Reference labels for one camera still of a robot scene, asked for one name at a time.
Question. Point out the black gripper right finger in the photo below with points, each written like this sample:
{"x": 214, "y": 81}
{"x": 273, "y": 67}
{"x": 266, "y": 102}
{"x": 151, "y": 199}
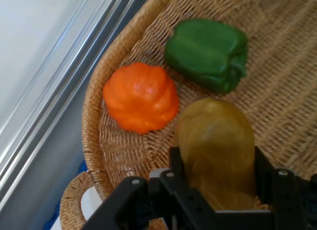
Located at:
{"x": 287, "y": 197}

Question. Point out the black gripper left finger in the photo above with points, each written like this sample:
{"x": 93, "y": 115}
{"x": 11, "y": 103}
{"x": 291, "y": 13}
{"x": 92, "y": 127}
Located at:
{"x": 178, "y": 197}

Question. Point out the brown toy potato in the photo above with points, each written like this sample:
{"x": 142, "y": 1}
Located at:
{"x": 218, "y": 145}

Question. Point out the orange toy pumpkin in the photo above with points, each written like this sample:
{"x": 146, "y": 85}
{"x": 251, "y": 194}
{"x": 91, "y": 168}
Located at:
{"x": 141, "y": 98}

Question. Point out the green toy bell pepper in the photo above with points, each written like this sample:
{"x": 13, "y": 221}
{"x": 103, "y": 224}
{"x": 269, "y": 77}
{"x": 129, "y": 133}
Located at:
{"x": 203, "y": 54}

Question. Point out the aluminium wall rail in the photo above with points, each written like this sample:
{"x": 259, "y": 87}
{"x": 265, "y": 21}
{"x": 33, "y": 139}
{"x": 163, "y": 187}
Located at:
{"x": 62, "y": 86}

